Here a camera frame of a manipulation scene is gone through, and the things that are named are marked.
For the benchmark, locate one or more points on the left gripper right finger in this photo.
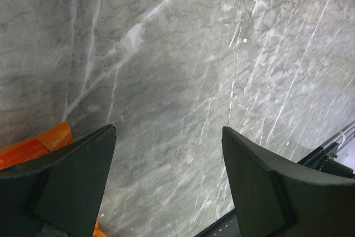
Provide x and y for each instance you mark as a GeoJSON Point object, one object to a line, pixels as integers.
{"type": "Point", "coordinates": [274, 196]}

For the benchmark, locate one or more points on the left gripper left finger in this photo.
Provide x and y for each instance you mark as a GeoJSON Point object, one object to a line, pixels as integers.
{"type": "Point", "coordinates": [55, 181]}

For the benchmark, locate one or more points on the black base beam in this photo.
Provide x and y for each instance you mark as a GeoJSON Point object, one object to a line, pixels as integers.
{"type": "Point", "coordinates": [228, 225]}

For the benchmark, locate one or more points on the orange blister pack middle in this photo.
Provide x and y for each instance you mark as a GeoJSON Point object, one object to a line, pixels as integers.
{"type": "Point", "coordinates": [36, 144]}

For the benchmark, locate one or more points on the aluminium frame rail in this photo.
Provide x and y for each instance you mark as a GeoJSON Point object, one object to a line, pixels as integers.
{"type": "Point", "coordinates": [341, 140]}

